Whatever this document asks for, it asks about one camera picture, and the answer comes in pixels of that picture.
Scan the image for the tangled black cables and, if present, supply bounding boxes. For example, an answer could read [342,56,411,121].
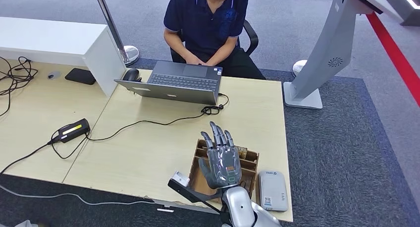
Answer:
[0,56,39,118]

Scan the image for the person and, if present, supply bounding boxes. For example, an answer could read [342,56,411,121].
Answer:
[163,0,266,80]

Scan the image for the black office chair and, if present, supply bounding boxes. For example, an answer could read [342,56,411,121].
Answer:
[169,0,259,63]

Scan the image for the hotel key card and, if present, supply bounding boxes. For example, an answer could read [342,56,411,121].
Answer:
[234,146,249,160]

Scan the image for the chrome stanchion base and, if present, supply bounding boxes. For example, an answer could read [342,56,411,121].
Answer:
[292,59,308,78]

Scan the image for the red barrier belt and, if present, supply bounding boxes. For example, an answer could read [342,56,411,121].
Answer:
[365,12,420,107]

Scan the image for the person's right hand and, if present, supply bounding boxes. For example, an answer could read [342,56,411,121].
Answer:
[185,55,205,66]

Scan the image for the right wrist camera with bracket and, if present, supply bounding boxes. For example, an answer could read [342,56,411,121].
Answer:
[167,171,227,205]

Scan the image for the wooden compartment tray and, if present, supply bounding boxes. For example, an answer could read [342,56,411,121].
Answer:
[187,139,260,207]

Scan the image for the black mains cord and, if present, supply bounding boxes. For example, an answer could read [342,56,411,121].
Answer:
[0,130,88,175]

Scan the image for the grey laptop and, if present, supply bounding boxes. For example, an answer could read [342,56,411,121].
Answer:
[114,60,224,106]

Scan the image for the chrome stanchion post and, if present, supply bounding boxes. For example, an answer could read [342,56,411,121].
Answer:
[92,0,141,66]

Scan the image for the black laptop power cable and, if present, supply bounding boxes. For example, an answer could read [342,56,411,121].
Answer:
[86,93,230,142]

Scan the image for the grey kiosk stand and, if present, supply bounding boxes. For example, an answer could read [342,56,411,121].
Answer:
[283,0,384,110]

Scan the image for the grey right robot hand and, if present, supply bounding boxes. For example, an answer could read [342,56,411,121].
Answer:
[198,121,243,190]

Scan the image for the black computer mouse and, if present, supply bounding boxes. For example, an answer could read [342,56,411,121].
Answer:
[122,67,142,82]

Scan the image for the black power brick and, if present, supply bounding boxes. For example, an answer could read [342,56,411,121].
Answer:
[52,118,91,144]

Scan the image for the white floor cable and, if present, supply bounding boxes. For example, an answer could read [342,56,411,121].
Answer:
[0,184,155,207]

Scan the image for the dark blue area rug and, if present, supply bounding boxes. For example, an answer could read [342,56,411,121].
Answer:
[0,57,420,227]

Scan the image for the dark kiosk with light strip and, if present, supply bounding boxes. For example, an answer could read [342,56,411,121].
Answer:
[382,0,420,26]

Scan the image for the white counter block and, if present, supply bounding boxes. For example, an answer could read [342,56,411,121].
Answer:
[0,16,127,98]

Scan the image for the black rectangular pad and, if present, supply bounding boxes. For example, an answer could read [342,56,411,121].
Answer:
[64,67,97,86]

